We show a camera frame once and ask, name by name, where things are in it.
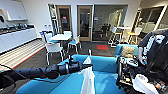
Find blue sofa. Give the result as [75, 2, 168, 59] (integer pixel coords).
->
[14, 43, 140, 94]

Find white round table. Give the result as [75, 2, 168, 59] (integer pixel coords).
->
[49, 33, 73, 43]

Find wooden glass door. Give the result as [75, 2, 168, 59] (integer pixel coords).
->
[55, 4, 73, 35]
[76, 4, 95, 43]

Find white chair teal seat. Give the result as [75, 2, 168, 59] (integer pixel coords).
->
[67, 34, 83, 55]

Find white rounded device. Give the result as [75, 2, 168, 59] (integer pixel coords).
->
[132, 73, 160, 94]

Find black equipment cart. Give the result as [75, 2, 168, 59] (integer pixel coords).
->
[115, 55, 168, 94]

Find beige patterned pillow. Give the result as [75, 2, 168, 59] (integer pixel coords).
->
[119, 45, 138, 59]

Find white wall cabinets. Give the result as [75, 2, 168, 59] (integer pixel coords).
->
[0, 0, 30, 23]

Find white high table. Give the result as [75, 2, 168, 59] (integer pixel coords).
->
[115, 25, 135, 44]

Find blue waste bin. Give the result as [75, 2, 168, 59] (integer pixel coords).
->
[38, 30, 47, 43]

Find white t-shirt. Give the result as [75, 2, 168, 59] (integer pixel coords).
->
[79, 55, 98, 94]

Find yellow bar stool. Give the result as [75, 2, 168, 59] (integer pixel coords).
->
[127, 31, 143, 46]

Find person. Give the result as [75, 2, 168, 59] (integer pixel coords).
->
[137, 29, 168, 78]

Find white kitchen counter cabinets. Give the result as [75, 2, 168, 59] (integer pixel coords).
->
[0, 25, 38, 55]

